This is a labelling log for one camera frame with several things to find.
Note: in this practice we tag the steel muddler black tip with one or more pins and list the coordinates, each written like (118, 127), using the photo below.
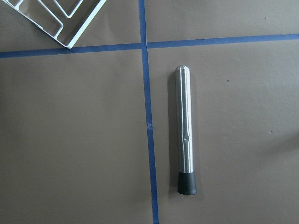
(186, 175)

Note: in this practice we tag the white wire cup rack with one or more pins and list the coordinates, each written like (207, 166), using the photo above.
(63, 20)

